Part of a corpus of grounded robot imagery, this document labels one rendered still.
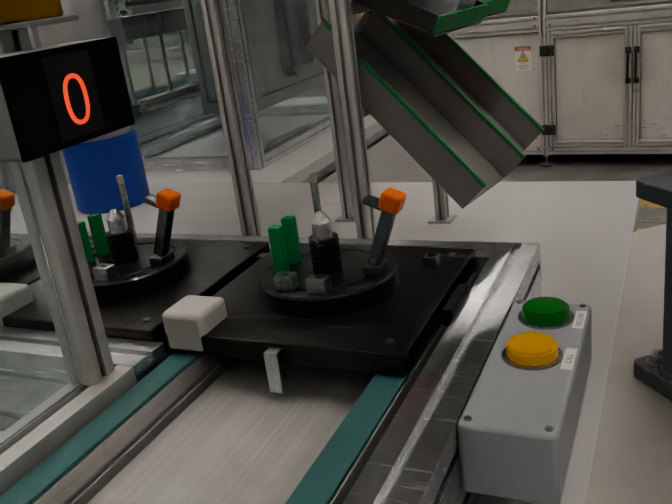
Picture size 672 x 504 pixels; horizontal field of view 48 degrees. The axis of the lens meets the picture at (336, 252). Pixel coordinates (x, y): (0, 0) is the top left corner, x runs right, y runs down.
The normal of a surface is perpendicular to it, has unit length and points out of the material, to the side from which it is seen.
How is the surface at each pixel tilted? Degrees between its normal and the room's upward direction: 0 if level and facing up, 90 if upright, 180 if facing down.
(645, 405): 0
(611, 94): 90
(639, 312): 0
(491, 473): 90
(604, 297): 0
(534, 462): 90
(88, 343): 90
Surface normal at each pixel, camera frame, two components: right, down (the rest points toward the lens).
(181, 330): -0.40, 0.36
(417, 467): -0.12, -0.93
